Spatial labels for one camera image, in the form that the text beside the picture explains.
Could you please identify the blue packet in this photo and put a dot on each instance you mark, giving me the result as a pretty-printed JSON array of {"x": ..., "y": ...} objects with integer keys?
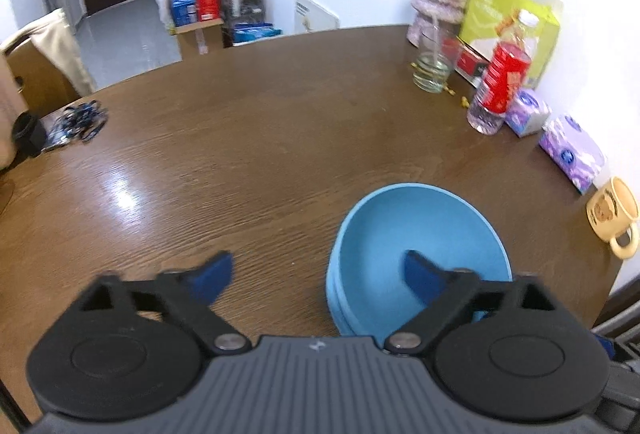
[{"x": 257, "y": 34}]

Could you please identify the wooden chair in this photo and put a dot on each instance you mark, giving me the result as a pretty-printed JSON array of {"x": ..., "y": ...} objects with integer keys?
[{"x": 40, "y": 79}]

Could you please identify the black cup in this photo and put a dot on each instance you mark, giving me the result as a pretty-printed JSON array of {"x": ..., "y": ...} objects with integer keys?
[{"x": 27, "y": 134}]

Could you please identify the purple tissue pack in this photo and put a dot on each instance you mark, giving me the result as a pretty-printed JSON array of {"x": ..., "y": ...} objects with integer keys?
[
  {"x": 572, "y": 154},
  {"x": 527, "y": 112}
]

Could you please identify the flat red box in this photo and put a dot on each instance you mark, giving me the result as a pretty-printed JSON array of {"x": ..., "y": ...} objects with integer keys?
[{"x": 465, "y": 59}]

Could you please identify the cardboard box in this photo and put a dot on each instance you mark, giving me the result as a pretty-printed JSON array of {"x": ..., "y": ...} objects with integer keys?
[{"x": 200, "y": 39}]

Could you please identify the chair with beige cloth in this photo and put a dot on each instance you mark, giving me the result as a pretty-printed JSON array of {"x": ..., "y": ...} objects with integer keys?
[{"x": 55, "y": 44}]

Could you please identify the clear glass cup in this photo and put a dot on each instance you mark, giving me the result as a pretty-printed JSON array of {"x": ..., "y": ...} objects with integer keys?
[{"x": 432, "y": 64}]

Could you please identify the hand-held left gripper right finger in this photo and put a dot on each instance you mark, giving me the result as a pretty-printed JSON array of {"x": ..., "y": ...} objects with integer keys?
[{"x": 424, "y": 278}]

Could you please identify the water bottle red label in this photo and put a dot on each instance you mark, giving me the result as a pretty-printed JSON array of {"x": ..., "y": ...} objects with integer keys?
[{"x": 505, "y": 74}]

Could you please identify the blue carton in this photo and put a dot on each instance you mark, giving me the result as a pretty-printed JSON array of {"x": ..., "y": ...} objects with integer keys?
[{"x": 183, "y": 9}]

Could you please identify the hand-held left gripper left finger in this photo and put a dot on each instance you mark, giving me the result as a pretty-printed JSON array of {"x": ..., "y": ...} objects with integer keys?
[{"x": 212, "y": 278}]

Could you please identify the green box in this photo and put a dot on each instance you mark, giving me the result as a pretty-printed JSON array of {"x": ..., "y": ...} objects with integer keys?
[{"x": 500, "y": 9}]

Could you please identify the cream mug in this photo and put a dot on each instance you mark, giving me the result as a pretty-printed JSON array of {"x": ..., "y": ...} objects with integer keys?
[{"x": 612, "y": 209}]

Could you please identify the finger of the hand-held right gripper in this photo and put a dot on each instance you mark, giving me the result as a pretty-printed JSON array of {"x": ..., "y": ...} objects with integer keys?
[{"x": 603, "y": 346}]

